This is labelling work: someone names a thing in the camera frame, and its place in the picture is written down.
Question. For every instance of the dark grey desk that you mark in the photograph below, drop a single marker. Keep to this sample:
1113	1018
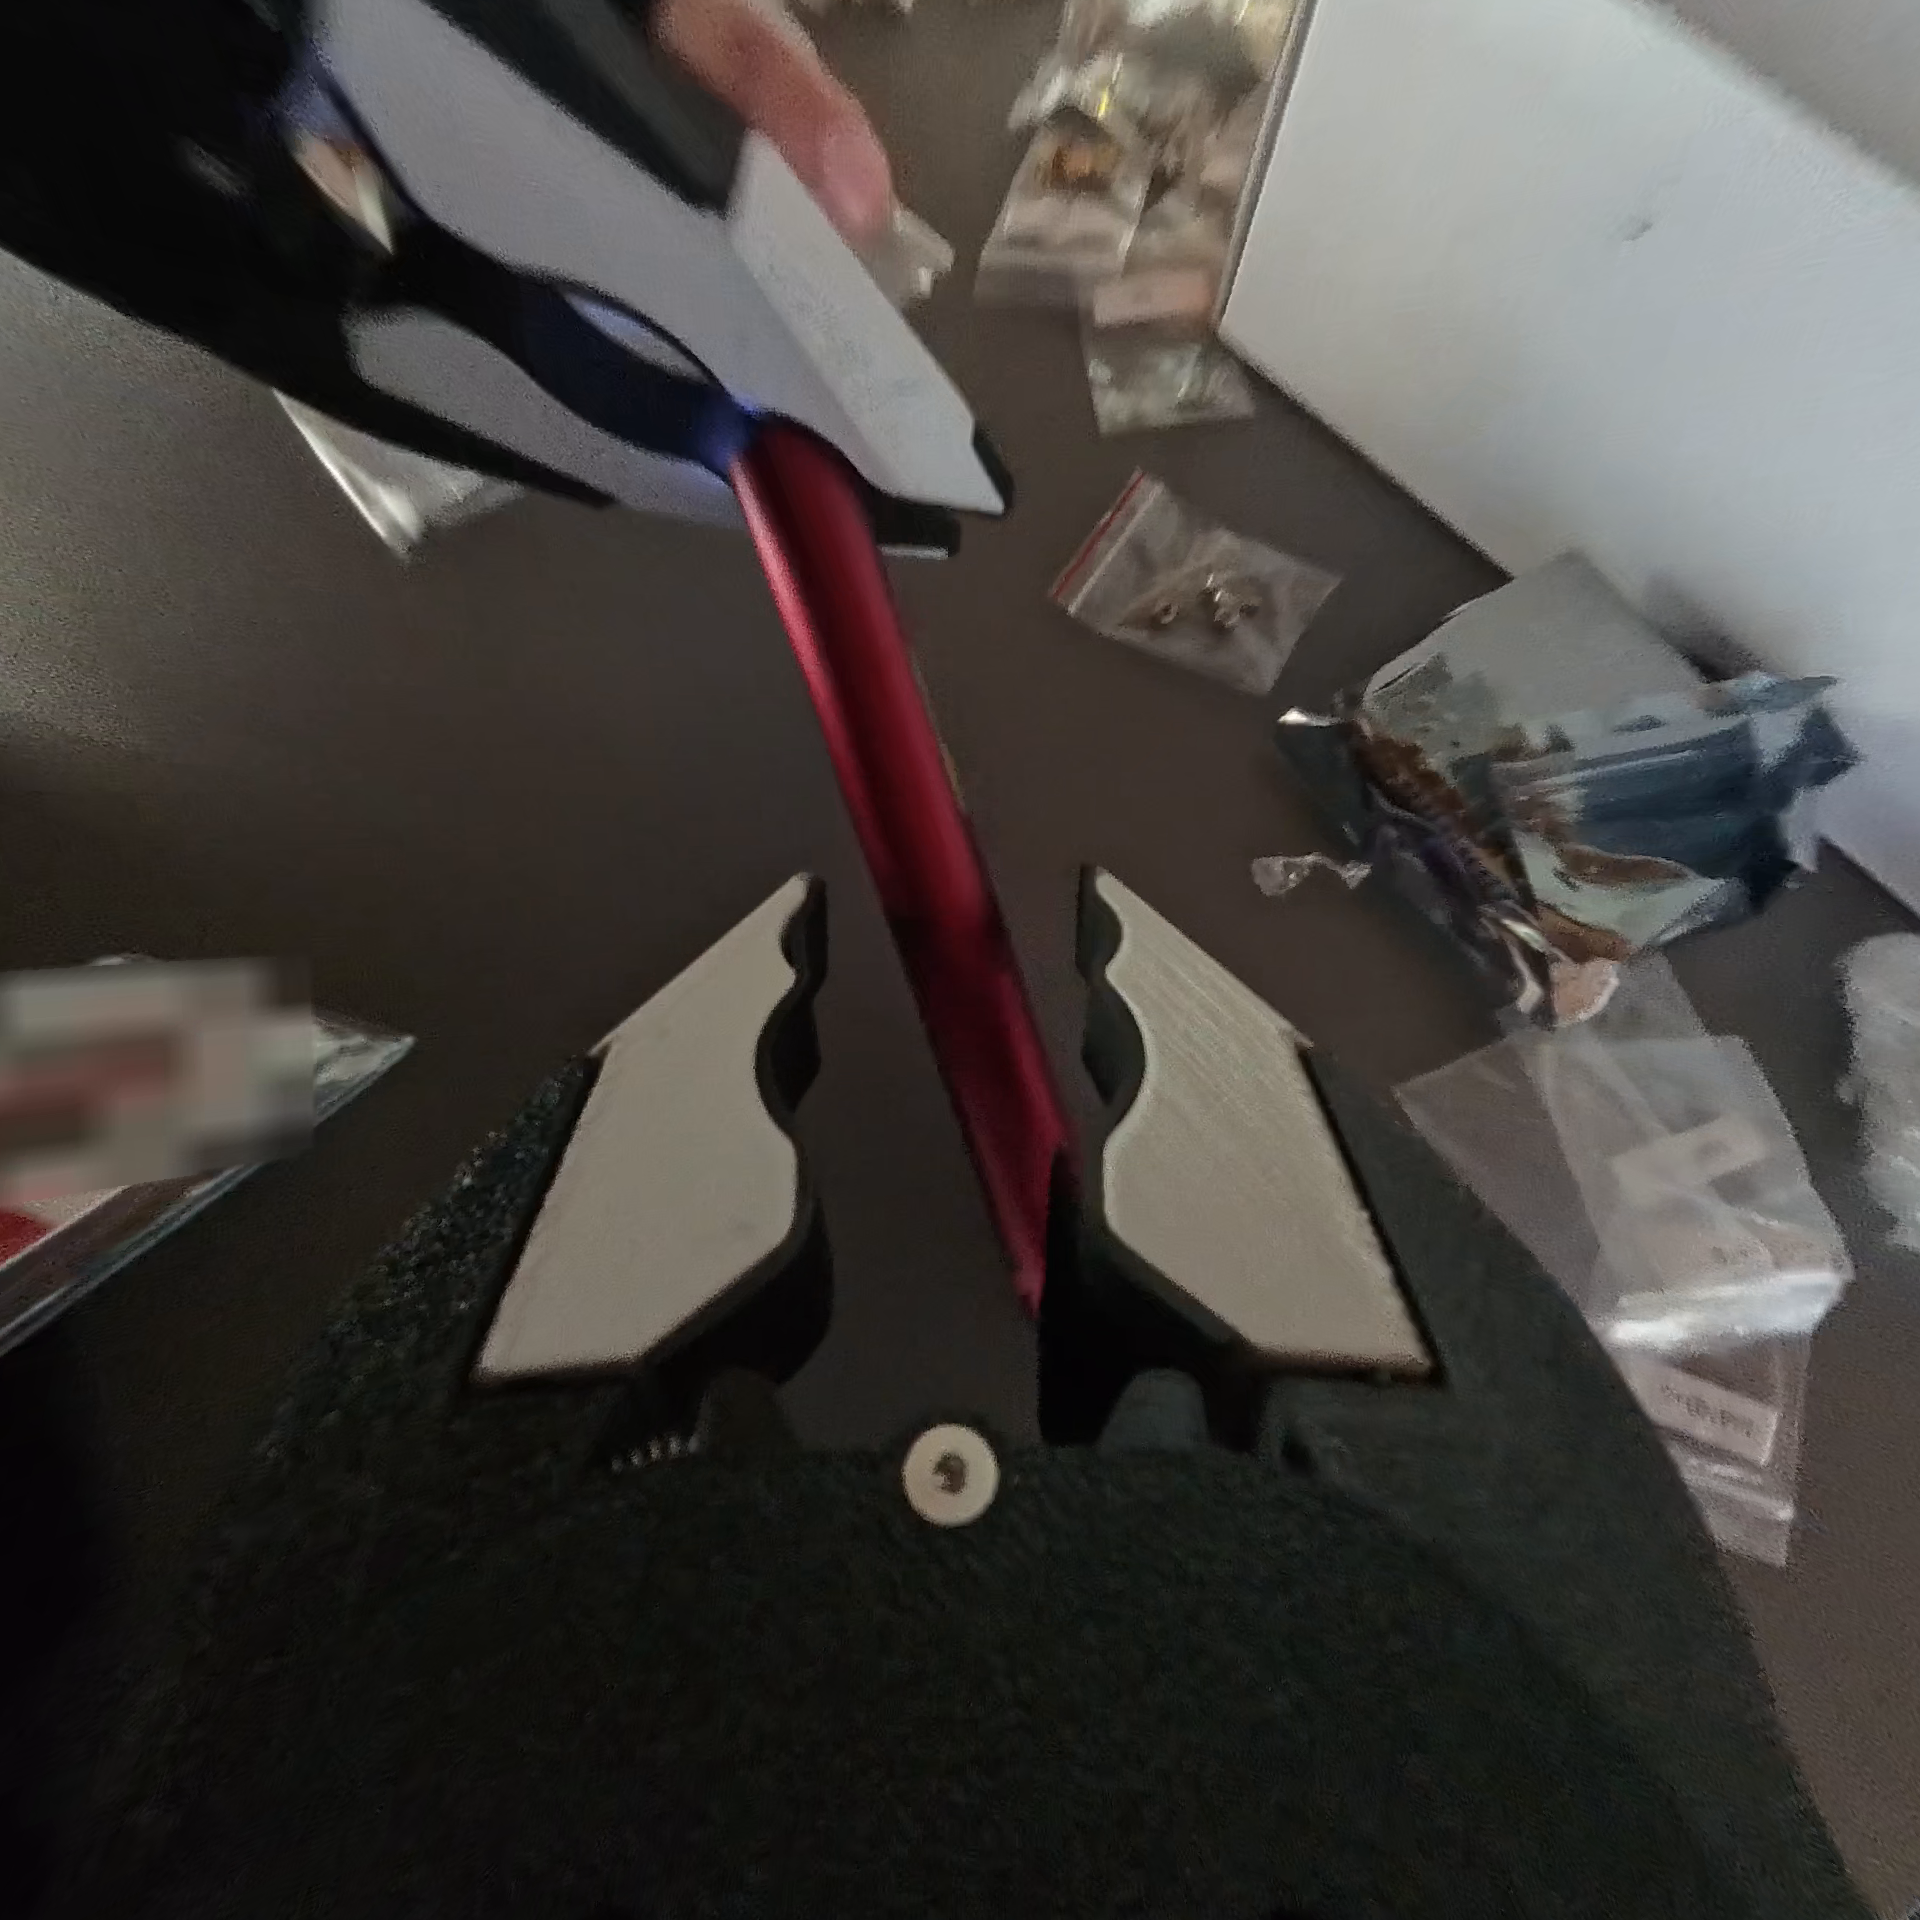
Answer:
451	720

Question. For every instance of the crumpled clear plastic wrap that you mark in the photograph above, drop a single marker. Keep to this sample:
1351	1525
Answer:
1892	1080

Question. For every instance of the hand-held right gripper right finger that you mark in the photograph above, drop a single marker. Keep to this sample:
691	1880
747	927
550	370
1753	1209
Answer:
1260	1184

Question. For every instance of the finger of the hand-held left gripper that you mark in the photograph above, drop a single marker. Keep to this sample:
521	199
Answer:
841	345
510	376

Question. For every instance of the clear blister pack red card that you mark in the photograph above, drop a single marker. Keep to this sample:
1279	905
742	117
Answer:
182	1223

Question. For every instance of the silver foil bag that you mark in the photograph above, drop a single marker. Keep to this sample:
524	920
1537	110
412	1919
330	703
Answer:
1577	781

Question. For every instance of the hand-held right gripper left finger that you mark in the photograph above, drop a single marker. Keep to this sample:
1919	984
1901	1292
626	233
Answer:
646	1184

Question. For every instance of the large clear zip bag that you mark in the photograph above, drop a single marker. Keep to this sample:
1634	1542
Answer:
1652	1201

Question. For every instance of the person's left hand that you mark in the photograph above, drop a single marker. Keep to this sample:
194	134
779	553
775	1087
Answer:
797	106

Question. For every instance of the small silver bag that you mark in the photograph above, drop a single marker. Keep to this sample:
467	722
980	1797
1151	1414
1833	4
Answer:
399	495

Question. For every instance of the orange and white cardboard box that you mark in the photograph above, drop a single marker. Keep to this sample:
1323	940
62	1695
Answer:
1577	300

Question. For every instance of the red screwdriver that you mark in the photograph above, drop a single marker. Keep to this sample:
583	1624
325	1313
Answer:
885	751

